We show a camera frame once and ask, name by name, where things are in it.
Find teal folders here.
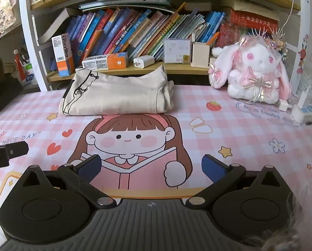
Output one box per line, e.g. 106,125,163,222
79,0,172,12

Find white plugged charger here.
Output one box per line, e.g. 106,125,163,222
298,85,311,109

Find white pink plush rabbit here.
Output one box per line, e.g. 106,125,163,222
208,35,292,104

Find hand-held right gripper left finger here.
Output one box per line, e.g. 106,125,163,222
17,154,117,210

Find cream pen holder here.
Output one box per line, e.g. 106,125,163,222
192,42,211,67

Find beige thick book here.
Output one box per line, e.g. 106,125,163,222
220,0,280,15

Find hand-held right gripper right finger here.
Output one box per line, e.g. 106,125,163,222
185,155,287,210

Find small dried flower bouquet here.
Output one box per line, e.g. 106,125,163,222
269,30,288,60

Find cartoon wall sticker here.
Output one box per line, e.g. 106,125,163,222
297,34,311,74

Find small white adapter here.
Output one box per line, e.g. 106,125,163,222
279,99,292,112

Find row of colourful books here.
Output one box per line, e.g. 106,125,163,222
64,8,225,63

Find thick grey book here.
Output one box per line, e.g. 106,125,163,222
38,7,77,45

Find pink checkered cartoon desk mat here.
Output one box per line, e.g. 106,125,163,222
0,84,312,243

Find tall orange blue white box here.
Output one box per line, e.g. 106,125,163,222
51,33,75,77

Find white green pen pot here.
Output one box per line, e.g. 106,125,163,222
25,63,37,84

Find white charger block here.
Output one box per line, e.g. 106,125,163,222
133,55,155,68

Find white wooden bookshelf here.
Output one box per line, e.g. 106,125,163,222
17,0,310,92

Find small white box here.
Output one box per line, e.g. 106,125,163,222
164,39,191,64

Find long orange white box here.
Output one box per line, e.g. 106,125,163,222
82,52,129,70

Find cream printed t-shirt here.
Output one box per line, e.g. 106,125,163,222
59,65,175,116

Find red thick dictionary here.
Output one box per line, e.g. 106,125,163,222
220,8,280,48

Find black box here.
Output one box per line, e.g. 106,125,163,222
0,75,24,122

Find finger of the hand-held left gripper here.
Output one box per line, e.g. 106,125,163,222
5,141,29,160

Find white power strip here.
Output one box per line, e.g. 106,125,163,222
291,104,312,124

